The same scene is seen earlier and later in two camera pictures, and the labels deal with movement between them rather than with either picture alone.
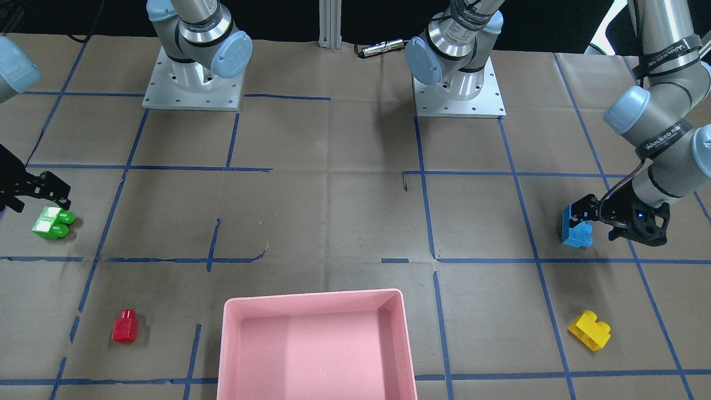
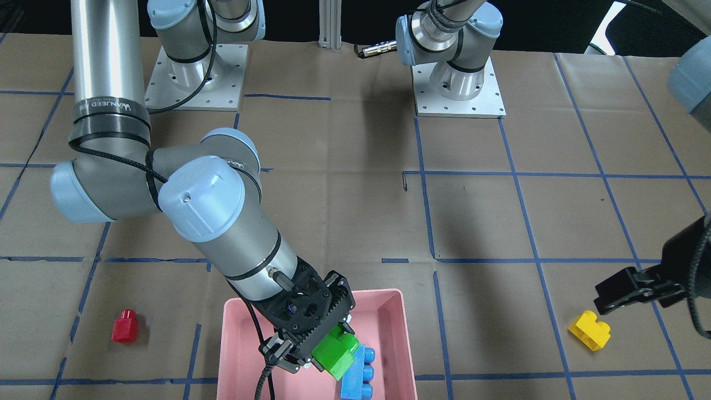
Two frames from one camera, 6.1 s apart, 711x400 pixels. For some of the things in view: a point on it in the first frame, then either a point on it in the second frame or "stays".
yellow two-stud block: x=589 y=331 stays
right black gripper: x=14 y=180 -> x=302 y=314
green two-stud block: x=53 y=223 -> x=335 y=353
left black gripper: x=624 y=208 -> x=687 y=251
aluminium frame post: x=330 y=24 stays
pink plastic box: x=341 y=345 stays
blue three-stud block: x=577 y=235 -> x=354 y=383
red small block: x=125 y=329 stays
